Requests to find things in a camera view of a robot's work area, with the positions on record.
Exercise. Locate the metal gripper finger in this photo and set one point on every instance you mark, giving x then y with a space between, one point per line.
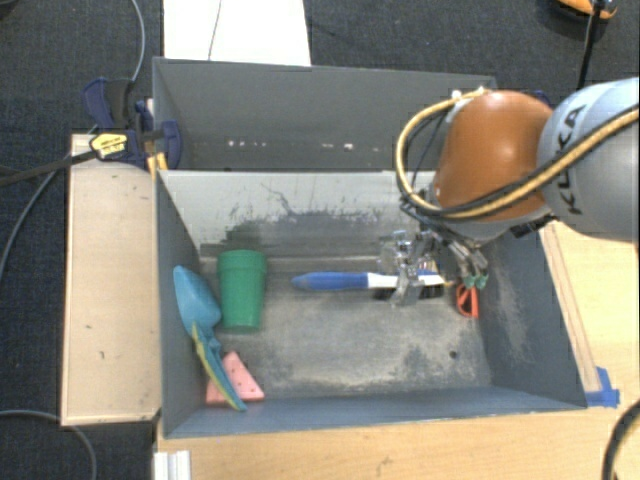
417 288
401 288

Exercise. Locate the blue and white brush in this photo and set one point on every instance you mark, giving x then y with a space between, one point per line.
340 281

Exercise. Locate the orange triangular piece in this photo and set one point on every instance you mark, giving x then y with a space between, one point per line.
467 302

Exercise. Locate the grey metal bin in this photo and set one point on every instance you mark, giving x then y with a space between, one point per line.
350 358

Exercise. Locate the green plastic cup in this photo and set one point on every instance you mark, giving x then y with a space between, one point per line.
241 293

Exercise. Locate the pink wedge block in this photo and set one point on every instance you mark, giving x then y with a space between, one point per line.
242 380

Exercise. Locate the light blue toy shovel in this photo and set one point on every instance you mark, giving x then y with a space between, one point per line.
196 300

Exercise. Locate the pale wood board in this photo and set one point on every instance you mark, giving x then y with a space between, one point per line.
110 288

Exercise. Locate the black cylinder on white bracket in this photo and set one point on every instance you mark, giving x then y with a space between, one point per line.
532 224

